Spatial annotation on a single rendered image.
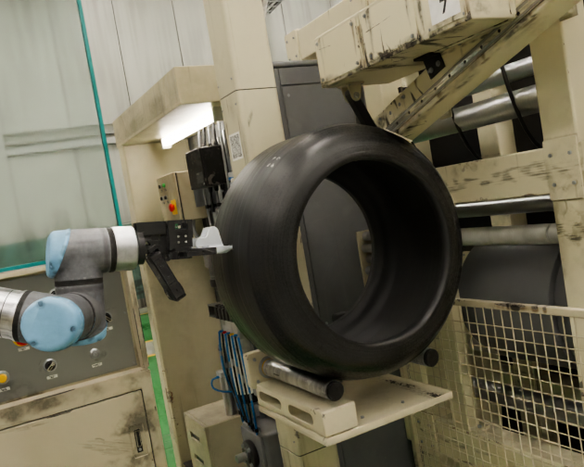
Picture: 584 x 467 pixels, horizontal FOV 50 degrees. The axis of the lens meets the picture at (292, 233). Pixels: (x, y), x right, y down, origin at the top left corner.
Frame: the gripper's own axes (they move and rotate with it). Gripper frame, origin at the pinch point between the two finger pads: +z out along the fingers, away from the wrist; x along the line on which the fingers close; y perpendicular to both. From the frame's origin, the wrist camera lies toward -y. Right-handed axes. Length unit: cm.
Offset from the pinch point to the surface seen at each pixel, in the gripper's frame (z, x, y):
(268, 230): 5.0, -11.2, 3.7
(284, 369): 18.5, 13.7, -31.2
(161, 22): 268, 895, 379
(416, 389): 49, 0, -39
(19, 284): -37, 69, -6
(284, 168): 10.5, -9.7, 16.7
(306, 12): 536, 867, 414
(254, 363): 15.9, 26.1, -31.2
